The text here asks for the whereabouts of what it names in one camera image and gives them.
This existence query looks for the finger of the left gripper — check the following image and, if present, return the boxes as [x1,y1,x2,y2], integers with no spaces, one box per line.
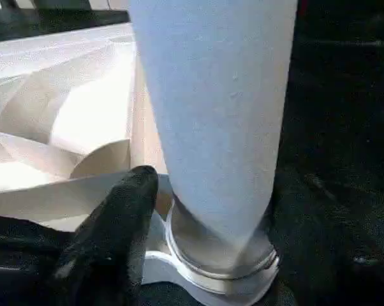
[0,215,75,286]

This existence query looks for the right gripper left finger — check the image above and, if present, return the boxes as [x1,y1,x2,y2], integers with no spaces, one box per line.
[47,166,159,306]

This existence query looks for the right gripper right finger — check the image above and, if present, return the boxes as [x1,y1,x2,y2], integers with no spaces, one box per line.
[278,175,384,306]

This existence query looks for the white plastic table top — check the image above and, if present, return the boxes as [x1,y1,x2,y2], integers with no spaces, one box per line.
[0,22,283,302]

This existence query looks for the white plastic table leg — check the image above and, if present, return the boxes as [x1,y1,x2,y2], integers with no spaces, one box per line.
[127,0,300,284]

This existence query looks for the black work mat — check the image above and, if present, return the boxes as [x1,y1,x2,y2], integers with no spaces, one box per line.
[0,0,384,306]

